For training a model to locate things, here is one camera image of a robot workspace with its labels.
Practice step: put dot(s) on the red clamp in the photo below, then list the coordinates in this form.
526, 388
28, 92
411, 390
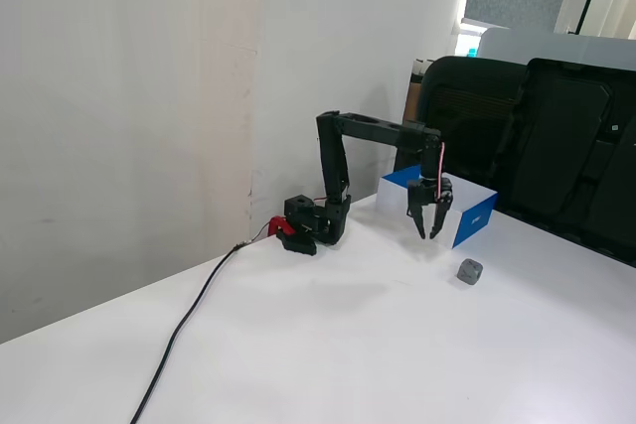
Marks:
275, 225

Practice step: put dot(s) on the brown cardboard box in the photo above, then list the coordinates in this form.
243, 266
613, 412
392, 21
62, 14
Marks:
411, 96

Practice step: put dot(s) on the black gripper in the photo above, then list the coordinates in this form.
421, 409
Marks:
426, 195

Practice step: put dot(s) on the black office chair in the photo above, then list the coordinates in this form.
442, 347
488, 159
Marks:
467, 106

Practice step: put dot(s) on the blue and white cardboard box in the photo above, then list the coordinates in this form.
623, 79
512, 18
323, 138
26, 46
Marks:
474, 220

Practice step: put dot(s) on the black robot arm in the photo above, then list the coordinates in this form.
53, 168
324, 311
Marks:
330, 156

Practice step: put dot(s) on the white desk partition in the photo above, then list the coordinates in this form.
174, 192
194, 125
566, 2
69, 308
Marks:
546, 46

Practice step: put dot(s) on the gray block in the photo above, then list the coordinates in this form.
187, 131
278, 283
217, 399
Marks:
468, 273

